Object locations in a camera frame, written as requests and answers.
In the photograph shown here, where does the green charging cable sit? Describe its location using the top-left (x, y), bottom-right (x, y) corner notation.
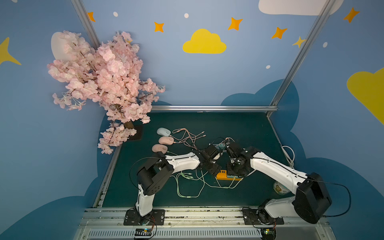
top-left (167, 151), bottom-right (256, 199)

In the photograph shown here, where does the pink wireless mouse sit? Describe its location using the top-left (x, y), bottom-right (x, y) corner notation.
top-left (152, 144), bottom-right (168, 154)
top-left (159, 136), bottom-right (175, 146)

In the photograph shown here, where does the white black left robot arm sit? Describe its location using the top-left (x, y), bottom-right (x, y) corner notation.
top-left (135, 145), bottom-right (222, 217)

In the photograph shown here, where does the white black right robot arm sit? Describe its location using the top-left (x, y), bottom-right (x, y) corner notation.
top-left (225, 143), bottom-right (332, 225)

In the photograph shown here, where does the orange power strip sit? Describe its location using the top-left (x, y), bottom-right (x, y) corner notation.
top-left (216, 170), bottom-right (241, 181)

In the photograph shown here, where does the teal power strip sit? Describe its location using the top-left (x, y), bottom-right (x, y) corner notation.
top-left (216, 143), bottom-right (234, 151)

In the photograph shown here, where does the pink cherry blossom tree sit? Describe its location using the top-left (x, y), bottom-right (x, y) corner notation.
top-left (48, 31), bottom-right (165, 155)

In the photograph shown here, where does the pink charging cable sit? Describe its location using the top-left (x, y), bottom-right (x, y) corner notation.
top-left (170, 128), bottom-right (236, 151)

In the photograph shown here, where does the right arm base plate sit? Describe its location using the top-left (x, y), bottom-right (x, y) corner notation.
top-left (242, 208), bottom-right (285, 226)

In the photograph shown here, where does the pale green wireless mouse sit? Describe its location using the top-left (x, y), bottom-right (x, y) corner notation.
top-left (157, 128), bottom-right (171, 137)

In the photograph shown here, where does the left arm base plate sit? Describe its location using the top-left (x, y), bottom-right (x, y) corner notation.
top-left (123, 208), bottom-right (165, 226)

